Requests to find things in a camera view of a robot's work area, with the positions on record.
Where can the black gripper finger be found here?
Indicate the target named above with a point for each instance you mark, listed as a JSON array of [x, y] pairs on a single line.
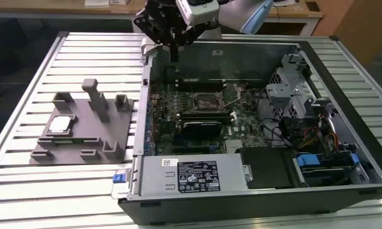
[[193, 33], [147, 26]]

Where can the metal disk bay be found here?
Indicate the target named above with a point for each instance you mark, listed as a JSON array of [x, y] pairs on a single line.
[[362, 177]]

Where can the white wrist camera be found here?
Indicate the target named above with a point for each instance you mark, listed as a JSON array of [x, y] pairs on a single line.
[[199, 12]]

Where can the small white box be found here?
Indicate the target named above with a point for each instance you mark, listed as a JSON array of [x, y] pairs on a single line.
[[118, 2]]

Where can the black plastic shroud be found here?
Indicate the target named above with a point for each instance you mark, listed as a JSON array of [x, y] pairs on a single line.
[[267, 167]]

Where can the black clipped RAM slot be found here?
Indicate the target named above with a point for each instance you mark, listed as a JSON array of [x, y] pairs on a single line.
[[200, 84], [200, 89]]

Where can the blue disk carrier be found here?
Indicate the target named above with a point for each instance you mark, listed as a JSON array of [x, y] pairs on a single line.
[[307, 160]]

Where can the grey parts rack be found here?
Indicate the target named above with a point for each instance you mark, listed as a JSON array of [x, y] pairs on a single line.
[[82, 124]]

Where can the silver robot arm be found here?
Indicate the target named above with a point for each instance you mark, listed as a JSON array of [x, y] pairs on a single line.
[[253, 19]]

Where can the silver CPU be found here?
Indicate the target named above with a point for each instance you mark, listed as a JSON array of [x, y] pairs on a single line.
[[60, 124]]

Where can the blue plastic clip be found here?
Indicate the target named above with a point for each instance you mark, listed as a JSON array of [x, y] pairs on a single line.
[[354, 159]]

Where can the white case sticker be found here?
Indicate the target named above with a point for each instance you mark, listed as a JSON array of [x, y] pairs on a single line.
[[216, 52]]

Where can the small silver heatsink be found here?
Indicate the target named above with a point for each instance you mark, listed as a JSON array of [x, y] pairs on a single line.
[[235, 146]]

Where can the CPU socket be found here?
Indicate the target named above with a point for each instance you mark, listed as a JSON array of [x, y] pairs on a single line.
[[207, 101]]

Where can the white paper sheet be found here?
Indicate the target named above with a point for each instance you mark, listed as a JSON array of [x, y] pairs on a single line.
[[96, 3]]

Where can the long black RAM slot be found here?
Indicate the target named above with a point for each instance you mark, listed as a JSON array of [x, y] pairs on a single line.
[[203, 114], [203, 119]]

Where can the wooden desk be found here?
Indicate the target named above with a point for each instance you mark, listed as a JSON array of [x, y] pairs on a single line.
[[50, 9]]

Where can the green motherboard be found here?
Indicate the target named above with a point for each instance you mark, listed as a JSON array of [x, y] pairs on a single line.
[[248, 114]]

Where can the green RAM stick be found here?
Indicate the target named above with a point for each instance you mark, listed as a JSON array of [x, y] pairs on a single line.
[[66, 142]]

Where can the black graphics card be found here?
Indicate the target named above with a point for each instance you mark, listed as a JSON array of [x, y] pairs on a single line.
[[201, 131]]

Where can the blue case latch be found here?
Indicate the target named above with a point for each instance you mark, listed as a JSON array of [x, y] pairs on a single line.
[[118, 178]]

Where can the wooden cabinet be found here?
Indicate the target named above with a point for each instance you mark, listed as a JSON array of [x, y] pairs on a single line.
[[362, 28]]

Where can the metal drive cage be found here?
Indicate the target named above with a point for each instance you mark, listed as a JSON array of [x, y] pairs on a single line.
[[282, 91]]

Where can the silver power supply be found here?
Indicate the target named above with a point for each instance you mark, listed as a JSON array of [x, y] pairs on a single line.
[[155, 171]]

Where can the black PC case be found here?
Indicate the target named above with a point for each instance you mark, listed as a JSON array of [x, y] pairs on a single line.
[[241, 210]]

